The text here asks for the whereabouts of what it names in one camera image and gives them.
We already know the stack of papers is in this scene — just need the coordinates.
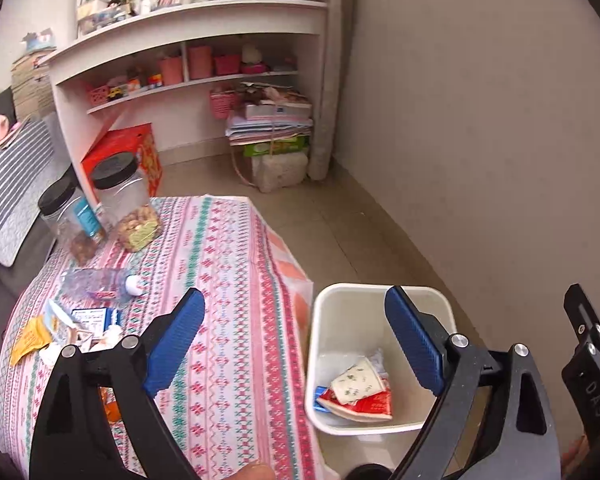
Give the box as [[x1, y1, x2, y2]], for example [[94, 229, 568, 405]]
[[225, 82, 315, 146]]

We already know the striped quilted blanket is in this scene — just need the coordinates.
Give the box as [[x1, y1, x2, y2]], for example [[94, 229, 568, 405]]
[[0, 117, 66, 266]]

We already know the white plastic waste bin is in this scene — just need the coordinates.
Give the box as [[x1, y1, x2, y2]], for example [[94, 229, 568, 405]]
[[305, 282, 458, 436]]

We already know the red snack packet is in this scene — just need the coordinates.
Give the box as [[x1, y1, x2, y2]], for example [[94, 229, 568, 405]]
[[316, 380, 393, 421]]

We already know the patterned pink tablecloth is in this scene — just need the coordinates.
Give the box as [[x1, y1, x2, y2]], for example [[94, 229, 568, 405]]
[[0, 195, 316, 480]]

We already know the blue and white carton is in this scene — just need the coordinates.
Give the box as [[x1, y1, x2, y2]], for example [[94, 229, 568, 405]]
[[71, 307, 123, 338]]

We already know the patterned paper cup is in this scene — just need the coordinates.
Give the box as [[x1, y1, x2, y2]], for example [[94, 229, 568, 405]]
[[330, 357, 388, 406]]

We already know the white sack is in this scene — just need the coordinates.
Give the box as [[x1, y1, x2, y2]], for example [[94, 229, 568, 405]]
[[252, 152, 310, 193]]

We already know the white shelf unit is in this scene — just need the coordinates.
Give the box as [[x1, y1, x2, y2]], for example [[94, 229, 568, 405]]
[[40, 0, 331, 211]]

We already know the yellow wrapper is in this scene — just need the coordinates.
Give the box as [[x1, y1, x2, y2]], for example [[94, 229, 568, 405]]
[[9, 316, 53, 367]]

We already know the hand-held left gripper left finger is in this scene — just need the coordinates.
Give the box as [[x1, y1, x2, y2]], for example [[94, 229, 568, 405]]
[[29, 287, 207, 480]]

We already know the orange wrapper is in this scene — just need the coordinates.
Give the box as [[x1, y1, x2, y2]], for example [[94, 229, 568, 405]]
[[97, 385, 123, 423]]

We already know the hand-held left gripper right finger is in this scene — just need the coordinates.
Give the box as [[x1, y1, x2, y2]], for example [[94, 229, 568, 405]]
[[384, 285, 563, 480]]

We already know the clear jar of peanuts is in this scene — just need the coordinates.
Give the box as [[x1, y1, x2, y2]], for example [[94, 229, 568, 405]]
[[89, 151, 162, 253]]

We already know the red cardboard box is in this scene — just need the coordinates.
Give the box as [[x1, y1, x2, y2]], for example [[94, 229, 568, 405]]
[[81, 122, 163, 198]]

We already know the pink round container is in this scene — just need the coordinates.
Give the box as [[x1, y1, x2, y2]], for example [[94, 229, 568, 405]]
[[187, 44, 213, 80], [159, 56, 185, 86]]

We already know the green box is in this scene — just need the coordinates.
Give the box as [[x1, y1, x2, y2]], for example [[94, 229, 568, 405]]
[[242, 135, 311, 157]]

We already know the pink hanging basket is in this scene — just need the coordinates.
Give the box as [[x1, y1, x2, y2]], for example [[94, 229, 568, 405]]
[[209, 89, 233, 120]]

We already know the pink storage basket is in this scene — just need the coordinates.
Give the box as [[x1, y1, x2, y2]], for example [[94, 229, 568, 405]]
[[213, 54, 242, 76]]

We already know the light blue packet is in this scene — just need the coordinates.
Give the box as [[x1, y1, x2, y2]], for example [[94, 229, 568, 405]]
[[42, 300, 81, 343]]

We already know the person's left hand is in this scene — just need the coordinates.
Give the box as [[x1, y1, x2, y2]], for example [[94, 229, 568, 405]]
[[215, 461, 277, 480]]

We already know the stack of cardboard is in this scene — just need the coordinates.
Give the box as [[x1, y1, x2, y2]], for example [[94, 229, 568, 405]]
[[11, 52, 56, 121]]

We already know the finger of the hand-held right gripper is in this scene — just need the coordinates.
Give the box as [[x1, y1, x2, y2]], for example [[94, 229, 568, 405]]
[[562, 284, 600, 347]]

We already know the light blue tissue box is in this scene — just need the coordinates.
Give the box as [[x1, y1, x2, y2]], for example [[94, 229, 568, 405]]
[[21, 30, 56, 53]]

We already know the clear jar with blue label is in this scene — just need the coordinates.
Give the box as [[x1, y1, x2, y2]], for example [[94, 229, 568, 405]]
[[37, 177, 108, 266]]

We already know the crumpled white tissue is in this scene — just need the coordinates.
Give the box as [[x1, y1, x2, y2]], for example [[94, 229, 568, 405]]
[[87, 325, 123, 353]]

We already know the clear plastic bottle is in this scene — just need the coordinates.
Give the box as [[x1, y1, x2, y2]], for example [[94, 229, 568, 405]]
[[60, 267, 143, 306]]

